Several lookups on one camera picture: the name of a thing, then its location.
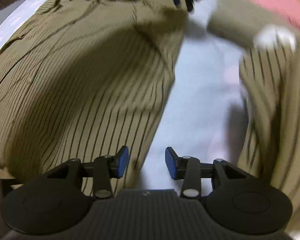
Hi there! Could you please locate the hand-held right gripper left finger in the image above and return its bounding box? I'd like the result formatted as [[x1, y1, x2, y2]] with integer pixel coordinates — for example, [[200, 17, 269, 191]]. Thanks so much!
[[46, 145, 129, 200]]

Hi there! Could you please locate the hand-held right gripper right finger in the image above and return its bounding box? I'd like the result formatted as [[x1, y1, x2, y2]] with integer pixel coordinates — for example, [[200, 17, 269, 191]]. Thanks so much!
[[165, 146, 248, 200]]

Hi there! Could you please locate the brown striped shirt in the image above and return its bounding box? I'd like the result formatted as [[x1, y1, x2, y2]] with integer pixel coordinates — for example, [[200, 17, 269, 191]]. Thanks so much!
[[0, 0, 300, 233]]

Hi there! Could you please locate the olive green blanket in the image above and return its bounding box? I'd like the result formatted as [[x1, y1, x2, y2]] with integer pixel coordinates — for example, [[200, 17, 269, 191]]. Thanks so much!
[[206, 0, 300, 49]]

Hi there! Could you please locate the polka dot bed sheet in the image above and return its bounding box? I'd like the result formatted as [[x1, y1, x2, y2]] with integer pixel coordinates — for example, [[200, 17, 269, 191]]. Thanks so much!
[[0, 0, 253, 190]]

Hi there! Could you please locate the white cloth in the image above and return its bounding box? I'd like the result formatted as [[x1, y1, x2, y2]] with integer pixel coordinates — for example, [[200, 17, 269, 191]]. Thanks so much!
[[254, 25, 297, 53]]

